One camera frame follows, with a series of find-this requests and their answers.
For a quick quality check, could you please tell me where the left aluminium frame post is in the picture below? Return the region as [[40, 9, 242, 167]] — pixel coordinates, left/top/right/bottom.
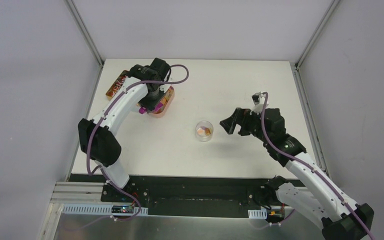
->
[[64, 0, 105, 69]]

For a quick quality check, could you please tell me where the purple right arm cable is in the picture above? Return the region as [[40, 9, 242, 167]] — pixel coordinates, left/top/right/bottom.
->
[[260, 91, 377, 240]]

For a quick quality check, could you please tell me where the aluminium frame post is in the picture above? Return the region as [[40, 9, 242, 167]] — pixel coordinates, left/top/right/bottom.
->
[[64, 0, 105, 69], [294, 0, 342, 70]]

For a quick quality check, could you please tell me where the right white cable duct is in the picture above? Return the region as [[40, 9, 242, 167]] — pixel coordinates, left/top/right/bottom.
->
[[247, 208, 268, 220]]

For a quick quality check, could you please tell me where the magenta plastic scoop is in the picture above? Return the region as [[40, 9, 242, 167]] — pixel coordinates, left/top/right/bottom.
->
[[138, 102, 164, 115]]

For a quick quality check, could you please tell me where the white cable duct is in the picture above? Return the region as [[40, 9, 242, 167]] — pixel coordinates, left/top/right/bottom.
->
[[62, 203, 149, 217], [247, 208, 268, 220]]

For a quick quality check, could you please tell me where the yellow lollipop box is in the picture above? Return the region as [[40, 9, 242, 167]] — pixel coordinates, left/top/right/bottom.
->
[[105, 70, 129, 101]]

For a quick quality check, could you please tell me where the pink gummy candy box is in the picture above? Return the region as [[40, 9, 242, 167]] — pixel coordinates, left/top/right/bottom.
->
[[149, 86, 175, 118]]

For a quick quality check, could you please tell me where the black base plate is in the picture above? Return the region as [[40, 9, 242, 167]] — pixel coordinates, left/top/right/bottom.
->
[[69, 174, 286, 218]]

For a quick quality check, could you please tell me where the right aluminium frame post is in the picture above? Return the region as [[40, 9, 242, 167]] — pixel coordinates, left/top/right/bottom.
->
[[294, 0, 342, 70]]

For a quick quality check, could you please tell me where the left white cable duct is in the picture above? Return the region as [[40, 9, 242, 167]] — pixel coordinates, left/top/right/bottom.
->
[[62, 203, 149, 217]]

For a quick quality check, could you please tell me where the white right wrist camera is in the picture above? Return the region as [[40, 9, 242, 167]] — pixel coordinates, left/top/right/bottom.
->
[[251, 92, 268, 114]]

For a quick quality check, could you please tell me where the clear plastic jar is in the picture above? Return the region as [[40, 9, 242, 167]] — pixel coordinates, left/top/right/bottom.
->
[[195, 120, 214, 142]]

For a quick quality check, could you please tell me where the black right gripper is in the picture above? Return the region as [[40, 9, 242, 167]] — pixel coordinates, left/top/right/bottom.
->
[[219, 107, 271, 144]]

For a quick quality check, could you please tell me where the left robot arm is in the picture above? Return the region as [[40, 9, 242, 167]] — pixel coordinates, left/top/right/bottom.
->
[[78, 58, 171, 203]]

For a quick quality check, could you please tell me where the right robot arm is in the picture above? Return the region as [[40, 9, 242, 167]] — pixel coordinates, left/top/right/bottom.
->
[[219, 108, 375, 240]]

